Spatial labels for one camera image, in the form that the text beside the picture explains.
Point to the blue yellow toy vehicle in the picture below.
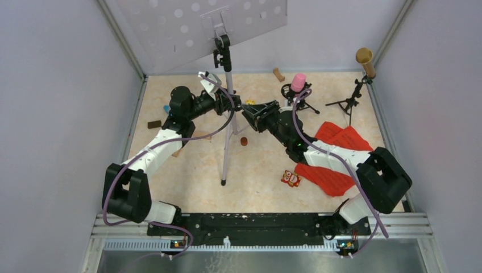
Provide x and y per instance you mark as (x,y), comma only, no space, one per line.
(167,109)

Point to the red owl toy block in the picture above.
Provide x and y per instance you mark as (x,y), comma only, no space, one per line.
(292,179)

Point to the beige wooden peg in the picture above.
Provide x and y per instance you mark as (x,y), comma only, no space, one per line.
(177,153)
(204,135)

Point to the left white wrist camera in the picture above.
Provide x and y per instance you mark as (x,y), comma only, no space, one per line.
(206,81)

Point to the red sheet music page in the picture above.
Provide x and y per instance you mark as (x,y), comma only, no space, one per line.
(333,183)
(348,138)

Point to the black tall microphone tripod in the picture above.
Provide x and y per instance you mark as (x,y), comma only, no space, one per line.
(348,104)

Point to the brown wooden cylinder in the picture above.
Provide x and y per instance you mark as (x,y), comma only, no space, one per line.
(243,141)

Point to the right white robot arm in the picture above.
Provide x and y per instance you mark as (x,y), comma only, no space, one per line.
(381,180)

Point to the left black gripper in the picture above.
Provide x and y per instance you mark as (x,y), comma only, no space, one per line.
(223,103)

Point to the lilac music stand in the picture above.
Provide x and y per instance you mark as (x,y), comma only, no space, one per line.
(167,34)

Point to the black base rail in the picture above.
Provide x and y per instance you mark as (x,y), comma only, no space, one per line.
(262,229)

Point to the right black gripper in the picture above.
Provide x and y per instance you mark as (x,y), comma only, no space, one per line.
(265,110)

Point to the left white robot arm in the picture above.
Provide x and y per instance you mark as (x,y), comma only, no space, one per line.
(126,192)

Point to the tan wooden block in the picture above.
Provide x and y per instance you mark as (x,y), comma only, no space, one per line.
(278,75)

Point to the gold microphone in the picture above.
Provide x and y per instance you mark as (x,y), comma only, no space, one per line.
(364,56)

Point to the dark brown wooden block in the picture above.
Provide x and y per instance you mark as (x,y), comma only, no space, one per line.
(154,124)

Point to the pink microphone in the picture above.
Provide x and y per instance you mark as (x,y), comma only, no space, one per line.
(298,82)

